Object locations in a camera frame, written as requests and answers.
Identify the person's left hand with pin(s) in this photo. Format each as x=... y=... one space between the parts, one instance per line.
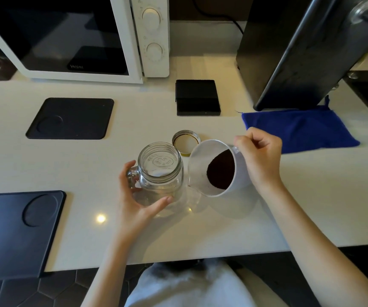
x=131 y=214

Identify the person's right hand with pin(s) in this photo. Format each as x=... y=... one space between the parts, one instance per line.
x=264 y=163

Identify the dark brown coffee grounds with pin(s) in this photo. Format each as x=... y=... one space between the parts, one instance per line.
x=220 y=171

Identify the translucent plastic measuring cup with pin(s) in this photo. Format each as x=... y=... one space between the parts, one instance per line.
x=198 y=169

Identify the gold metal jar lid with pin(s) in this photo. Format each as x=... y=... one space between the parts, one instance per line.
x=185 y=143

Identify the person's right forearm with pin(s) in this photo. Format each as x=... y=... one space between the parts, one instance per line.
x=318 y=252

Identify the person's left forearm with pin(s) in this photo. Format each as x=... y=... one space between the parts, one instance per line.
x=110 y=278

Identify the person's white clothing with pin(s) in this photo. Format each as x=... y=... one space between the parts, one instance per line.
x=187 y=287

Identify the small black scale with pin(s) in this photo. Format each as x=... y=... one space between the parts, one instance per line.
x=197 y=95

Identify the blue cloth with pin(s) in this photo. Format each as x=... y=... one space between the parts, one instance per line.
x=299 y=131

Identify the small black square mat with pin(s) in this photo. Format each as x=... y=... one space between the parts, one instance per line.
x=75 y=121

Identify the black glossy appliance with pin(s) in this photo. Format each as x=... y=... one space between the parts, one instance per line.
x=267 y=54

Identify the large black tamping mat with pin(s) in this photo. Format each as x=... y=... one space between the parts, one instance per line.
x=8 y=246

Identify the white microwave knob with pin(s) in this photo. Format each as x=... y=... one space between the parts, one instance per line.
x=151 y=19
x=154 y=51

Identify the white microwave oven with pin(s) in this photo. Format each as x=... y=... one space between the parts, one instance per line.
x=133 y=44

